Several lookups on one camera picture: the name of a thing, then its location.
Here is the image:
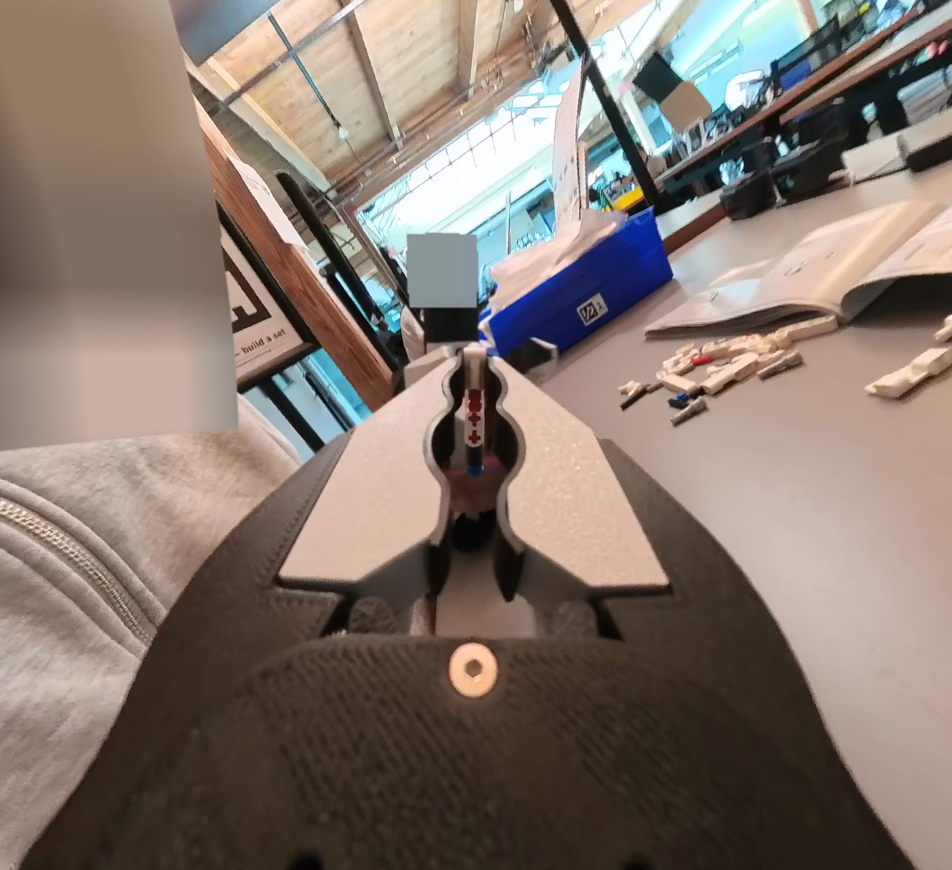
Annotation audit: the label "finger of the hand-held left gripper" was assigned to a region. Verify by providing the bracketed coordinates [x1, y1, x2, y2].
[513, 338, 560, 377]
[392, 353, 449, 399]

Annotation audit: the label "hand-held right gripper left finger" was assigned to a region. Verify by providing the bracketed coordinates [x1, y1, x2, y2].
[275, 347, 477, 637]

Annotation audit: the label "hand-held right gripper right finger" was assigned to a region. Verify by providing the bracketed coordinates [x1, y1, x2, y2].
[477, 347, 672, 637]

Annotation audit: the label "white lego beam assembly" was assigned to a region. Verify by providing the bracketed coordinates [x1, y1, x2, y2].
[461, 385, 489, 475]

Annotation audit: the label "pile of small lego pieces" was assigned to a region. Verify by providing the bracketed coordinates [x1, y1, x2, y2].
[617, 312, 840, 428]

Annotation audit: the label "long white lego beam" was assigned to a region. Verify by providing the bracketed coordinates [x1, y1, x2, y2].
[864, 346, 952, 399]

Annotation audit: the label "person's left hand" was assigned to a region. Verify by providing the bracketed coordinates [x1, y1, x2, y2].
[445, 464, 498, 520]

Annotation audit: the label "blue plastic bin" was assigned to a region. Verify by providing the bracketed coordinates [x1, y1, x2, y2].
[479, 208, 675, 359]

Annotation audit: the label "white crumpled bags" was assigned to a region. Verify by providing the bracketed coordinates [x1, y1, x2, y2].
[487, 208, 632, 294]

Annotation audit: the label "framed black white marker sign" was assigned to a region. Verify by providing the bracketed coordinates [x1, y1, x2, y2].
[217, 204, 321, 374]

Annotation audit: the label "black curved tube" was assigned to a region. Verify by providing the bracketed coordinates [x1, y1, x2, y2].
[274, 170, 397, 386]

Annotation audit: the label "tall printed paper sheet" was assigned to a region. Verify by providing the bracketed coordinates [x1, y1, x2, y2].
[552, 56, 597, 226]

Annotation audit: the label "white paper notice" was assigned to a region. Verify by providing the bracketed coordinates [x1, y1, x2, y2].
[223, 152, 307, 246]

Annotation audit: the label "black case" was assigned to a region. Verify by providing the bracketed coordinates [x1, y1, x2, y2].
[720, 170, 783, 220]
[770, 137, 852, 202]

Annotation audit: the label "open instruction booklet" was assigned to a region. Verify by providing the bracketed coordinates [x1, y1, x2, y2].
[643, 199, 952, 342]

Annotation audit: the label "black slanted pole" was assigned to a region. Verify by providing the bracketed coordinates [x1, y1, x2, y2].
[509, 0, 663, 215]

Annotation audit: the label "pale flat box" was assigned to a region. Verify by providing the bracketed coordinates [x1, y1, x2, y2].
[840, 130, 912, 183]

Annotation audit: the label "long wooden workbench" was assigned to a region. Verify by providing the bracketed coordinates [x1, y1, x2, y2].
[662, 7, 952, 175]

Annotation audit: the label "wooden post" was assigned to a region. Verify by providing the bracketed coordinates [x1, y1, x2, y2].
[195, 104, 397, 411]

